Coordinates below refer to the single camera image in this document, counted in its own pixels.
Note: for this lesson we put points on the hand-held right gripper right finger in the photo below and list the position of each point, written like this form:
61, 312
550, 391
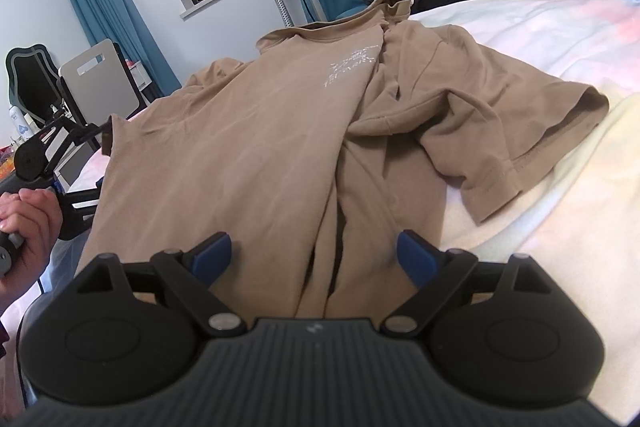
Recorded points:
417, 257

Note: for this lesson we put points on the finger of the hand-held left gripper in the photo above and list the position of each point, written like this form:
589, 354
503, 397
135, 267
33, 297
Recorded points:
75, 134
75, 209

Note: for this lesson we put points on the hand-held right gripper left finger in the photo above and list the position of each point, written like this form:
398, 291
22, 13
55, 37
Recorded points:
212, 257

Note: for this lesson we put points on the tan t-shirt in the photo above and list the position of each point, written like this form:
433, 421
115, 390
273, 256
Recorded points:
225, 132

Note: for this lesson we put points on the person's left hand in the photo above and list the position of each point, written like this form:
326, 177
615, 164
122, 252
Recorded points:
30, 227

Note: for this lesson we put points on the white spray bottle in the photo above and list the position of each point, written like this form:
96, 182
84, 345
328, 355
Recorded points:
16, 124

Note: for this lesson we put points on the beige chair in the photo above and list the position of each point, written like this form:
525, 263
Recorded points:
100, 82

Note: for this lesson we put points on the black white-edged chair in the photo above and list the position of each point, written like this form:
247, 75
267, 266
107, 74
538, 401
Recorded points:
30, 82

